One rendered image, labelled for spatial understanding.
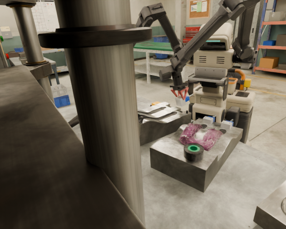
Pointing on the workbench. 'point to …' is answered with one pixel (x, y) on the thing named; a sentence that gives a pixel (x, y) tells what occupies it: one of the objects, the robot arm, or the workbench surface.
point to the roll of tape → (193, 151)
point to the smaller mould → (278, 208)
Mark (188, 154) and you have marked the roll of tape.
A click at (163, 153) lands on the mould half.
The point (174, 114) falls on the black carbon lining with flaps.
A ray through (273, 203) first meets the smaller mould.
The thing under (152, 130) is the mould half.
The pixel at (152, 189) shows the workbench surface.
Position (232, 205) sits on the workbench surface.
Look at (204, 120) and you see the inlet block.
